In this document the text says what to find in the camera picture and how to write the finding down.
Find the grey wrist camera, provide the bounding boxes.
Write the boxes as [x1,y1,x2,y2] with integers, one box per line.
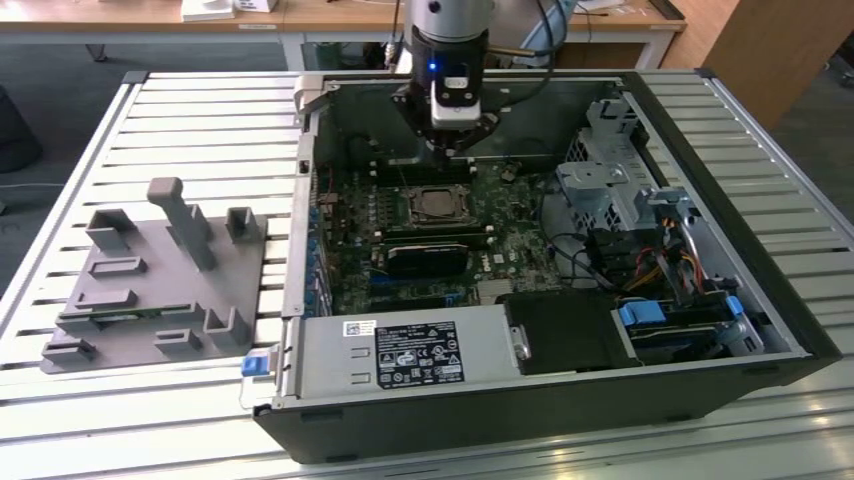
[429,74,482,127]

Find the plain white box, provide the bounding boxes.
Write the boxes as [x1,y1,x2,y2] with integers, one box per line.
[179,0,236,22]

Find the blue disk carrier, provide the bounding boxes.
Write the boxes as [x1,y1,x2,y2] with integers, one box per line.
[616,298,668,329]

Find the black PC case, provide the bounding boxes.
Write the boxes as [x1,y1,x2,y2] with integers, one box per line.
[250,69,843,464]

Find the grey parts rack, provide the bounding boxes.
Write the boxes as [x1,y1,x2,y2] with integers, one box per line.
[39,177,269,374]

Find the CPU socket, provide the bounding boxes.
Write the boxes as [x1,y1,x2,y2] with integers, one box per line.
[402,184,478,229]

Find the coloured wire bundle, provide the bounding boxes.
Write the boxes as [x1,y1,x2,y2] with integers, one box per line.
[625,239,703,292]

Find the green motherboard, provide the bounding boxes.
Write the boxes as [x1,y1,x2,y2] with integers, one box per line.
[309,159,568,319]

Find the silver metal handle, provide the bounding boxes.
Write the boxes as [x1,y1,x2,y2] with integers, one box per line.
[508,324,533,362]

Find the silver chipset heatsink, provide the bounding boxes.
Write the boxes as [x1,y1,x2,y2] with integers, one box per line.
[478,279,516,304]

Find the silver power supply unit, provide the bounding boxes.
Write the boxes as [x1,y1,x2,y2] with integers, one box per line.
[270,303,532,401]

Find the black graphics card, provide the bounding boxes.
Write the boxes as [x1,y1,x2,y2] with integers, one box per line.
[382,242,472,279]

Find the black data wire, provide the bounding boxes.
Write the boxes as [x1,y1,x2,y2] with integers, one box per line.
[537,174,625,292]

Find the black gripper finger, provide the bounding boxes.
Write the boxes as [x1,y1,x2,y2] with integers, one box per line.
[390,87,445,162]
[444,115,501,162]

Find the green RAM stick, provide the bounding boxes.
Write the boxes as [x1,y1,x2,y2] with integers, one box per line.
[89,309,165,322]

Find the grey case latch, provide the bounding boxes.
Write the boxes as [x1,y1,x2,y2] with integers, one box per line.
[292,74,328,114]

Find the black plastic shroud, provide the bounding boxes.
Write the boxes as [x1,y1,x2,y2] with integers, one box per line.
[498,292,643,376]

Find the blue power supply latch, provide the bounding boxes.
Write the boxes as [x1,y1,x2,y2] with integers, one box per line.
[240,349,276,377]

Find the black hard disk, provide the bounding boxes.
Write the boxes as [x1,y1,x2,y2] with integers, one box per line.
[625,319,729,367]

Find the black RAM stick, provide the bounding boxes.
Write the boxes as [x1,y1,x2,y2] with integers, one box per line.
[380,224,485,237]
[382,233,488,247]

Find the silver metal drive cage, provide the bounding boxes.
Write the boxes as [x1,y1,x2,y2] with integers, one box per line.
[552,97,668,236]

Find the light wooden desk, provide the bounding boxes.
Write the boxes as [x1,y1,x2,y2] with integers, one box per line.
[0,0,688,71]

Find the wooden cabinet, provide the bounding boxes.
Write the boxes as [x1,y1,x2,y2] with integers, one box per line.
[663,0,854,132]

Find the white papers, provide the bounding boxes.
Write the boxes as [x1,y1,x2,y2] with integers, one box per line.
[573,0,641,16]

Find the black RAM slot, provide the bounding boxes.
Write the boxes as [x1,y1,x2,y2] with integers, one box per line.
[372,170,472,184]
[369,160,468,174]

